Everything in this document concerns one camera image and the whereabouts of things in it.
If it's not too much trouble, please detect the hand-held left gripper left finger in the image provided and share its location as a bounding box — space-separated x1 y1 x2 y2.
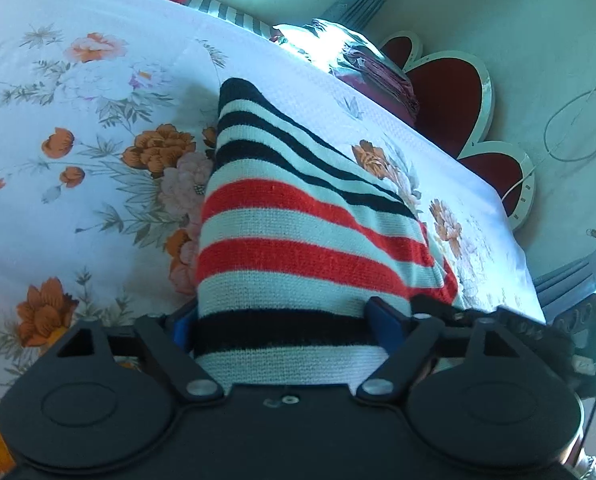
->
58 309 225 402

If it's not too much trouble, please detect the white floral bed sheet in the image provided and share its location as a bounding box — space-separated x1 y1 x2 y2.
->
0 0 546 480

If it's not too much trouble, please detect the red heart-shaped headboard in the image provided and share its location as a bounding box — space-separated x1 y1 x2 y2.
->
380 30 536 233

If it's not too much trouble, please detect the grey white striped pillow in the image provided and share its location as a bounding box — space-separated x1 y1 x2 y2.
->
185 0 279 45

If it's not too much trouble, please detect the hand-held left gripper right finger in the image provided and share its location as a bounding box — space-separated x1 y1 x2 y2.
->
356 297 521 404

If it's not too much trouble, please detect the red black white striped sweater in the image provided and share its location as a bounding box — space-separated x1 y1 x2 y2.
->
194 77 461 394

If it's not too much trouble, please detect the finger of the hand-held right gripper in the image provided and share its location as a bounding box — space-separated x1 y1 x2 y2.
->
410 294 501 331

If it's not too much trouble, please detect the white charger cable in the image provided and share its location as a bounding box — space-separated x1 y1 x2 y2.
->
500 76 596 211

